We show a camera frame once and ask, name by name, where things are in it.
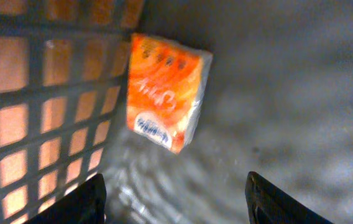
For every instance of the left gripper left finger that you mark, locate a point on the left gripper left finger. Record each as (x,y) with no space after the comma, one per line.
(85,205)

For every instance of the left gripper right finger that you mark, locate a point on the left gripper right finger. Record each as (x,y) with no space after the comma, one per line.
(267,204)

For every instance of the orange tissue pack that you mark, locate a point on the orange tissue pack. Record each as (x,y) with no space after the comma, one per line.
(165,89)

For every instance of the grey plastic mesh basket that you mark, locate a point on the grey plastic mesh basket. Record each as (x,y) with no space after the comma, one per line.
(278,101)

